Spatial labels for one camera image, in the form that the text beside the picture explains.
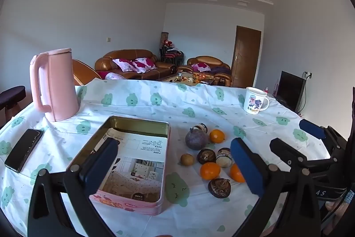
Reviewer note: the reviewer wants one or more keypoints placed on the small orange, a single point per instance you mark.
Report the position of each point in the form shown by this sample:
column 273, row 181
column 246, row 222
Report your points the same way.
column 217, row 136
column 235, row 173
column 210, row 171

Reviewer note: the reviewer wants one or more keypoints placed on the stacked dark chairs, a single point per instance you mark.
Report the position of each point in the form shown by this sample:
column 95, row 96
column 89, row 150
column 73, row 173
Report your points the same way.
column 172, row 55

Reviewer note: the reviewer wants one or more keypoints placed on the dark padded stool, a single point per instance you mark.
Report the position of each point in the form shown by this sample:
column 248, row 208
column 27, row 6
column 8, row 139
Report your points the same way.
column 12, row 94

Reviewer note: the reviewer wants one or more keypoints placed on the dark wrapped cake centre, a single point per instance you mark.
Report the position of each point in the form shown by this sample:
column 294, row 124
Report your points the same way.
column 206, row 156

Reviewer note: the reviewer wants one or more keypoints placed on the pink electric kettle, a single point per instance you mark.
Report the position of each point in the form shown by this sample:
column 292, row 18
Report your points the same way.
column 59, row 87

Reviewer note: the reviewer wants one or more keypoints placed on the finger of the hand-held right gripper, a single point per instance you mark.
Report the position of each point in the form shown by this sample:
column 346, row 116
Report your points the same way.
column 287, row 152
column 312, row 128

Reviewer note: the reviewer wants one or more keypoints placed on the brown wooden door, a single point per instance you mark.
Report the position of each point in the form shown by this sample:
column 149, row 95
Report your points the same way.
column 246, row 56

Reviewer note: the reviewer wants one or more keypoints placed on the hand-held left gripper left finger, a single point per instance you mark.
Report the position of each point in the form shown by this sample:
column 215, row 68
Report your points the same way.
column 101, row 163

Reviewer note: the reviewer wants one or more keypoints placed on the person's right hand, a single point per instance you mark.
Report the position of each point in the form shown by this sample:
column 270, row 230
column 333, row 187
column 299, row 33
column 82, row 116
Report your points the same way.
column 330, row 206

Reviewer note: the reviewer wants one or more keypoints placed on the brown leather sofa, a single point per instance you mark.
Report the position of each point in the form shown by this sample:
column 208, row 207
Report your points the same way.
column 127, row 55

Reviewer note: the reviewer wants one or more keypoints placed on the cluttered coffee table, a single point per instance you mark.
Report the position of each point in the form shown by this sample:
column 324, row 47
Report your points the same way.
column 191, row 78

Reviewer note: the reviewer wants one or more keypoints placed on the pink cloth bundle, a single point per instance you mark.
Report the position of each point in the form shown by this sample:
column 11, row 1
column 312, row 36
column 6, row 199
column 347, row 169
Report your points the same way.
column 112, row 76

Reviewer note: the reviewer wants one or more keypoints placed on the white cloud print tablecloth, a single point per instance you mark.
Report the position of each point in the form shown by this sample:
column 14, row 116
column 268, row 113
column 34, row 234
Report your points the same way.
column 166, row 103

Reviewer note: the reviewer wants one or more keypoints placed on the wall socket with plug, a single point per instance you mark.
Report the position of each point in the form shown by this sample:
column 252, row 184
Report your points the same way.
column 307, row 75

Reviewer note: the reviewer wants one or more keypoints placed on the white cartoon mug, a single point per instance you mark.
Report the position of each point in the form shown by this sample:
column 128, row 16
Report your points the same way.
column 253, row 101

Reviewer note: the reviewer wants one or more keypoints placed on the brown leather armchair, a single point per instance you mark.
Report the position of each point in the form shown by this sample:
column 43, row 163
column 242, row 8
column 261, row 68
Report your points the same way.
column 205, row 59

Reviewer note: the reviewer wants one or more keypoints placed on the dark cake front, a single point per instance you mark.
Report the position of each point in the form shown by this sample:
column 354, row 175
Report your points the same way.
column 219, row 187

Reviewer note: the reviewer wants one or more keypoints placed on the pink flowered pillow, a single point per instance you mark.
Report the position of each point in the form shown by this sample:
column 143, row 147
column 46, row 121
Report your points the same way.
column 201, row 67
column 144, row 63
column 124, row 64

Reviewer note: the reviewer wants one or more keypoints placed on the printed paper leaflet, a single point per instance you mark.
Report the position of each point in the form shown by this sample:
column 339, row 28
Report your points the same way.
column 144, row 148

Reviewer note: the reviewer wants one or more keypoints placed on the purple blanket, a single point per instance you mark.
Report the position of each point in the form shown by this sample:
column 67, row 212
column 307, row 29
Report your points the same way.
column 220, row 70

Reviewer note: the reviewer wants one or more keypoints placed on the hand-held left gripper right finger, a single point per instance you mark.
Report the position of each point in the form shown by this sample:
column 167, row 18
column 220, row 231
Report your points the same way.
column 246, row 167

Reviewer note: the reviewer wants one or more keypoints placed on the small brown kiwi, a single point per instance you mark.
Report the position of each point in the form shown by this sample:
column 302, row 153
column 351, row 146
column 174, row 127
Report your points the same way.
column 187, row 159

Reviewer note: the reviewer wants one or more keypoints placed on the tall patterned vase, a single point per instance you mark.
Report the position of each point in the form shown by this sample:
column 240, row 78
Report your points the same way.
column 164, row 38

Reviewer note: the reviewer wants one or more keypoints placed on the pink tin box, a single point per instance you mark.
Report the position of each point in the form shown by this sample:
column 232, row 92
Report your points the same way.
column 138, row 206

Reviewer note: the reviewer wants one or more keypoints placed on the black television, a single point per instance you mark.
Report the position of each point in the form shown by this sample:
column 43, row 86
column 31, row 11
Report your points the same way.
column 289, row 87

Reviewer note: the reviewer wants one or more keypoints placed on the purple passion fruit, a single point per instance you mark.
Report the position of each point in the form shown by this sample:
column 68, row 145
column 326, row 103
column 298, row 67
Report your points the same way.
column 197, row 140

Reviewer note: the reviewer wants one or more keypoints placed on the dark cake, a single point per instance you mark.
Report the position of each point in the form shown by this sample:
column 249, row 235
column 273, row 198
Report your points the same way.
column 206, row 156
column 219, row 187

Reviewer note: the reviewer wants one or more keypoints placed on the black smartphone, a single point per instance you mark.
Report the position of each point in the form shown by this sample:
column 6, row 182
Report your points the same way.
column 24, row 150

